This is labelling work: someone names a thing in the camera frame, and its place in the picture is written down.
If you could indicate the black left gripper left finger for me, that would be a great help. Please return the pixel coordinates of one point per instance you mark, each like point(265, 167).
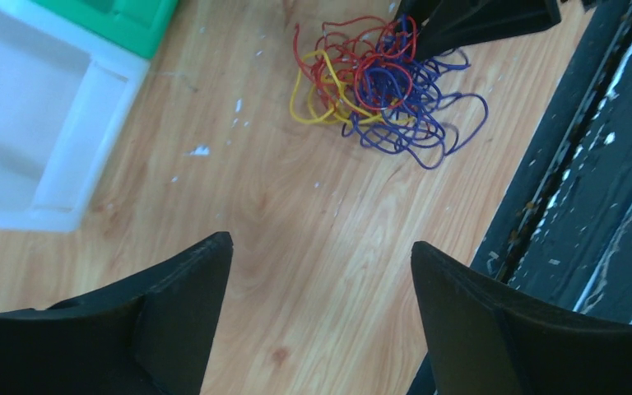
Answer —
point(149, 333)

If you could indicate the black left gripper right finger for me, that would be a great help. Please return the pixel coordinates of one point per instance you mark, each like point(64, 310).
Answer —
point(484, 337)

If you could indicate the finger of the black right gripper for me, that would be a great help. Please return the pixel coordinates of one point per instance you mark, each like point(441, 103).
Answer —
point(449, 24)

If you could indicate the white plastic bin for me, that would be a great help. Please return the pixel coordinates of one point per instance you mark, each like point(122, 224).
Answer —
point(65, 94)

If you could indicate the green plastic bin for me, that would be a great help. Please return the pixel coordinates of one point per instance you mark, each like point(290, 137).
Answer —
point(135, 25)

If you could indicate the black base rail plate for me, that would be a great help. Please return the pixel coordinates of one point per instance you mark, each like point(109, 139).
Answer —
point(563, 233)

